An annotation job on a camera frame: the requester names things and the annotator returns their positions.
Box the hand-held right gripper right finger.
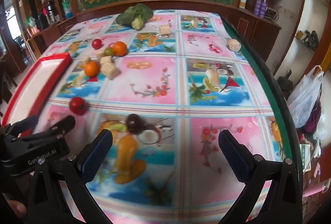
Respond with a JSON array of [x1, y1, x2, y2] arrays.
[[218, 130, 303, 224]]

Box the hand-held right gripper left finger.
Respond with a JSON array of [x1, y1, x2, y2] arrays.
[[27, 129, 113, 224]]

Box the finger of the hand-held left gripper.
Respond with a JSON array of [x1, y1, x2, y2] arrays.
[[34, 115, 76, 140], [5, 116, 40, 138]]

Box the red tray with white inside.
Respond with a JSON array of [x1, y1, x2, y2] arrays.
[[1, 54, 73, 127]]

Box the dark purple round fruit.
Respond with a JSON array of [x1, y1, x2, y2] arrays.
[[126, 113, 144, 135]]

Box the orange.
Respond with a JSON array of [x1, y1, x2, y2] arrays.
[[112, 41, 128, 56], [84, 61, 100, 78]]

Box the person's left hand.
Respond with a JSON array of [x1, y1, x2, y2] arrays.
[[4, 199, 28, 219]]

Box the white plastic bag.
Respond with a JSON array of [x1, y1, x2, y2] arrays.
[[287, 66, 325, 129]]

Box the fruit-print pink blue tablecloth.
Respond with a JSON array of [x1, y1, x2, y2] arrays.
[[2, 8, 303, 224]]

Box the black thermos flask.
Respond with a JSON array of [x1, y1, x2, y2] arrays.
[[35, 13, 48, 29]]

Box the silver thermos flask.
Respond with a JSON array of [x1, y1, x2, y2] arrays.
[[45, 0, 61, 23]]

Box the green plastic bottle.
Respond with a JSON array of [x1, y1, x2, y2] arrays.
[[61, 0, 72, 18]]

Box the green leafy vegetable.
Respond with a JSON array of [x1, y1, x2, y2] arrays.
[[115, 4, 154, 31]]

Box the shoes on shelf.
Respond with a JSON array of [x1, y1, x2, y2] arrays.
[[296, 30, 320, 47]]

